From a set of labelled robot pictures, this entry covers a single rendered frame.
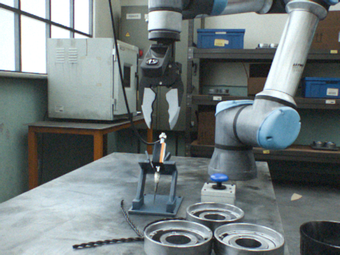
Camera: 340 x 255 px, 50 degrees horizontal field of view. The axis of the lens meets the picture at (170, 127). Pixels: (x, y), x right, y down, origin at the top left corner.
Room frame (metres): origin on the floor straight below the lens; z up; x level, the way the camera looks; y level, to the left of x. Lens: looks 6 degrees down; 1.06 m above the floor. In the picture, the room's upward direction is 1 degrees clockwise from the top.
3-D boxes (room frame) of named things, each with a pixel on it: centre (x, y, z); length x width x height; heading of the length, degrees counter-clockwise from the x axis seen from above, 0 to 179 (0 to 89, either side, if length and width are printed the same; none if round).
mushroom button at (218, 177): (0.80, -0.11, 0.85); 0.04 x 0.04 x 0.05
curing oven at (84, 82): (3.14, 0.61, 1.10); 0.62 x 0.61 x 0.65; 168
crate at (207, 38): (4.24, -0.55, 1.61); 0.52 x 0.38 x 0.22; 81
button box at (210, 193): (0.80, -0.11, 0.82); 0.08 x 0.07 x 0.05; 168
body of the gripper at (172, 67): (0.85, 0.02, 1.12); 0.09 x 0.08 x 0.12; 171
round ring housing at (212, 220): (0.65, -0.09, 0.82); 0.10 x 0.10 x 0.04
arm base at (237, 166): (1.13, -0.20, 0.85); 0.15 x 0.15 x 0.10
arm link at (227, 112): (1.12, -0.20, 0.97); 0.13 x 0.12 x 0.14; 31
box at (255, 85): (4.13, -1.04, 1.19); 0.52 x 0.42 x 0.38; 78
